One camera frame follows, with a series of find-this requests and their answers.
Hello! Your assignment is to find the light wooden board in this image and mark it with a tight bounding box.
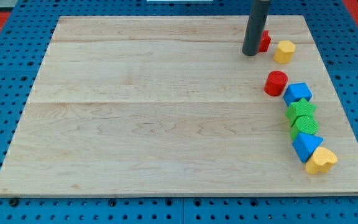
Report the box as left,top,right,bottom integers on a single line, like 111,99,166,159
0,16,358,198

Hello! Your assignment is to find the yellow hexagon block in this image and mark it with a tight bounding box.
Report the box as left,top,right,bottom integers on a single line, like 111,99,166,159
273,40,296,64

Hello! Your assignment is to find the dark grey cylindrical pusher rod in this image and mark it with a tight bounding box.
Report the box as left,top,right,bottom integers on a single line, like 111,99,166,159
242,0,271,56

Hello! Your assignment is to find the red star block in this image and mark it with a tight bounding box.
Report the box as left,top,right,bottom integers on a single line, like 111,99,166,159
259,30,271,52

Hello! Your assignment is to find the blue cube block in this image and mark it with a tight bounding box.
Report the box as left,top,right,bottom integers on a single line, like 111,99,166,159
283,82,313,106

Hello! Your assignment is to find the green cylinder block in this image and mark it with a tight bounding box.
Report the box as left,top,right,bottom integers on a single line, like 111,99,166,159
290,116,319,140

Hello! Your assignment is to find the green star block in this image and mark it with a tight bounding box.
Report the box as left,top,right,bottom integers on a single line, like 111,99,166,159
285,98,317,127

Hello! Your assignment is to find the red cylinder block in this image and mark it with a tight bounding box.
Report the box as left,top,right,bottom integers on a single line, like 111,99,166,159
264,70,288,96

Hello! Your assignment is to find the blue triangle block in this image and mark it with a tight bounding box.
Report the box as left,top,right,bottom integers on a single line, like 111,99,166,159
292,133,323,163

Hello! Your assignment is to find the yellow heart block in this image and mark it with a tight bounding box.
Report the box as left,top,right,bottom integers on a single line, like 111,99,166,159
305,146,338,175

